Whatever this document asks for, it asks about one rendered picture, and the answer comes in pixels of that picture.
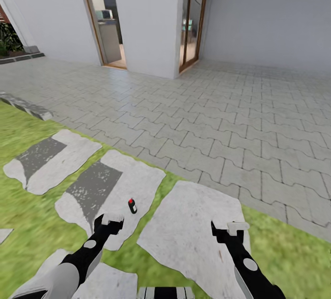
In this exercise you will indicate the robot trunk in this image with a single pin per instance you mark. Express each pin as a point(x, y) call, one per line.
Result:
point(165, 293)

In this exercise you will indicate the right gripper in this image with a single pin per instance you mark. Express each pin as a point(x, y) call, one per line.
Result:
point(224, 237)

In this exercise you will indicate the fixed window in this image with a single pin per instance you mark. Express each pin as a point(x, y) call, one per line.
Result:
point(105, 20)

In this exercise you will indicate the door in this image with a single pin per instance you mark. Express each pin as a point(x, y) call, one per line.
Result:
point(191, 30)

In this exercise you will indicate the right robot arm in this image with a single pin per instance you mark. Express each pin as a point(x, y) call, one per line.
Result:
point(251, 281)

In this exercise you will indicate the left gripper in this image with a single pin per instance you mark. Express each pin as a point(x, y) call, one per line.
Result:
point(112, 228)

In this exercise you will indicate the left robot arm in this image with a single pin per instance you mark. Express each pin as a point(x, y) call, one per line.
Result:
point(63, 281)

